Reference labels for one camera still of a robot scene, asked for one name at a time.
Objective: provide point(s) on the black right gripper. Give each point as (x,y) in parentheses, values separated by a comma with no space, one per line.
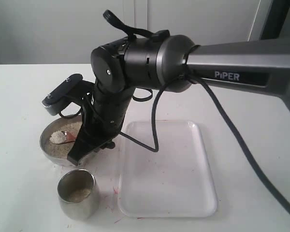
(103,120)

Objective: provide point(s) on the brown wooden spoon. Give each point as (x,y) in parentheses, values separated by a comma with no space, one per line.
(62,137)

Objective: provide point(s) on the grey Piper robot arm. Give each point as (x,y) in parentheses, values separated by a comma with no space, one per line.
(172,65)

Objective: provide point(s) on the steel bowl of rice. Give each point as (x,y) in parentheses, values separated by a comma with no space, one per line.
(58,153)

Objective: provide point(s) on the small steel cup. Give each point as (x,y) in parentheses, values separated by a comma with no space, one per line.
(78,194)

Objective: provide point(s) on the white plastic tray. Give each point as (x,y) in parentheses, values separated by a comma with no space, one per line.
(174,182)

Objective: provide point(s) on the white cabinet doors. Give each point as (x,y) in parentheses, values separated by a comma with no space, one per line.
(66,31)

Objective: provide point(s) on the dark vertical post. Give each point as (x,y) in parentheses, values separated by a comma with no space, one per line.
(275,19)

